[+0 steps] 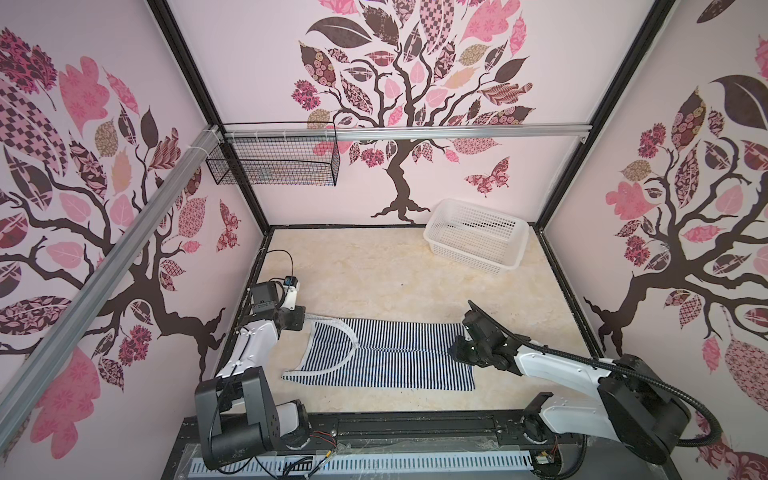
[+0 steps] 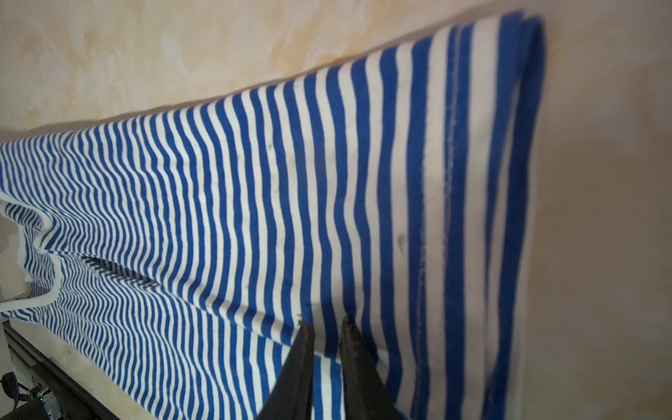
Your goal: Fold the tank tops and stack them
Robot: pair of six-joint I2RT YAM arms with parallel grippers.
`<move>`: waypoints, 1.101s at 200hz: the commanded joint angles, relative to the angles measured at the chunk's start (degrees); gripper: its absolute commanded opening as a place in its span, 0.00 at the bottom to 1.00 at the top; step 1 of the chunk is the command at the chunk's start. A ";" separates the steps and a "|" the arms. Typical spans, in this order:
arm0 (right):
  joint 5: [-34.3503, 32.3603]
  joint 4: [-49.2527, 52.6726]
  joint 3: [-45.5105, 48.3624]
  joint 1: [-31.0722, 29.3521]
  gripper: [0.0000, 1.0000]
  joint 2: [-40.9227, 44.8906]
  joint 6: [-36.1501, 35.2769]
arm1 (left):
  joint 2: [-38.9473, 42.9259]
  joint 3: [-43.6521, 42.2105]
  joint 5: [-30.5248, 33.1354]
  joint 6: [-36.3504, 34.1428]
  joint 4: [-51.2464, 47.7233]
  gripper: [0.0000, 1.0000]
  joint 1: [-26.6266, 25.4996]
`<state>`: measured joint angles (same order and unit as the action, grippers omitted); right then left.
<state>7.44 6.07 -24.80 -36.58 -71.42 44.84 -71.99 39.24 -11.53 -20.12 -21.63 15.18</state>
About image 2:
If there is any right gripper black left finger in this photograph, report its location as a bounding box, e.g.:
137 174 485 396
257 322 315 420

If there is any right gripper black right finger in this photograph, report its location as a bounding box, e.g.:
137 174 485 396
339 318 401 420

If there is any blue white striped tank top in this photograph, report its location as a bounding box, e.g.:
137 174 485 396
1 12 546 419

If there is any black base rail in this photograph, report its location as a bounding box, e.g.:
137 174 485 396
1 321 117 420

